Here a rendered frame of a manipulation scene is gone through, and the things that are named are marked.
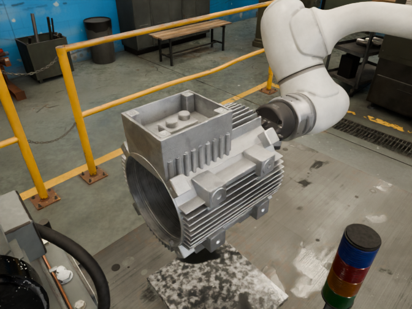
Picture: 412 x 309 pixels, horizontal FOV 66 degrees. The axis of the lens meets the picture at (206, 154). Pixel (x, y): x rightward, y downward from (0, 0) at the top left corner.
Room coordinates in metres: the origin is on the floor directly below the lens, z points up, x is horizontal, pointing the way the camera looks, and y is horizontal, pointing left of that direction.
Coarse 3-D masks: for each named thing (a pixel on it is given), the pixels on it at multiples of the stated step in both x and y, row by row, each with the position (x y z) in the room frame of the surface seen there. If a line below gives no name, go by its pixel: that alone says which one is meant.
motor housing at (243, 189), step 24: (240, 120) 0.44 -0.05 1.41; (240, 144) 0.41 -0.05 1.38; (144, 168) 0.43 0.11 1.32; (216, 168) 0.36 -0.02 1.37; (240, 168) 0.37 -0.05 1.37; (144, 192) 0.41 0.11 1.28; (168, 192) 0.43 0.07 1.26; (192, 192) 0.32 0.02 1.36; (240, 192) 0.35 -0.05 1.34; (264, 192) 0.38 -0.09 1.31; (144, 216) 0.38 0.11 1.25; (168, 216) 0.39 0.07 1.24; (192, 216) 0.29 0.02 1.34; (216, 216) 0.32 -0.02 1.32; (240, 216) 0.36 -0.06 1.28; (168, 240) 0.33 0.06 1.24; (192, 240) 0.29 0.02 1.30
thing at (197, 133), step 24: (192, 96) 0.45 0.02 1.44; (144, 120) 0.41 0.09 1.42; (168, 120) 0.39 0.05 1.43; (192, 120) 0.40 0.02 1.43; (216, 120) 0.37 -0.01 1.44; (144, 144) 0.35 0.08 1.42; (168, 144) 0.32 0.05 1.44; (192, 144) 0.35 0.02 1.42; (216, 144) 0.37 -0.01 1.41; (168, 168) 0.32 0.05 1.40; (192, 168) 0.34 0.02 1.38
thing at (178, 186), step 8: (272, 128) 0.43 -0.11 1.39; (264, 136) 0.42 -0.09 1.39; (272, 136) 0.42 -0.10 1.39; (264, 144) 0.42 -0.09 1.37; (272, 144) 0.41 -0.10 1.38; (128, 152) 0.39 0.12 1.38; (176, 176) 0.32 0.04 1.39; (184, 176) 0.32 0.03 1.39; (168, 184) 0.31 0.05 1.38; (176, 184) 0.31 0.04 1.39; (184, 184) 0.31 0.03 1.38; (176, 192) 0.30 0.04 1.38; (184, 192) 0.30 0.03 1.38; (136, 208) 0.40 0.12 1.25; (176, 248) 0.31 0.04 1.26; (184, 248) 0.30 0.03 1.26; (184, 256) 0.29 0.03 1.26
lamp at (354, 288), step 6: (330, 270) 0.37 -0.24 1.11; (330, 276) 0.37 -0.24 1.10; (336, 276) 0.36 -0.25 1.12; (330, 282) 0.36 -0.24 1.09; (336, 282) 0.35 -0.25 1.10; (342, 282) 0.35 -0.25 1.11; (360, 282) 0.34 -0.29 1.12; (336, 288) 0.35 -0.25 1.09; (342, 288) 0.34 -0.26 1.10; (348, 288) 0.34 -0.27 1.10; (354, 288) 0.34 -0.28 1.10; (342, 294) 0.34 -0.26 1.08; (348, 294) 0.34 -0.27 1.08; (354, 294) 0.34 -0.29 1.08
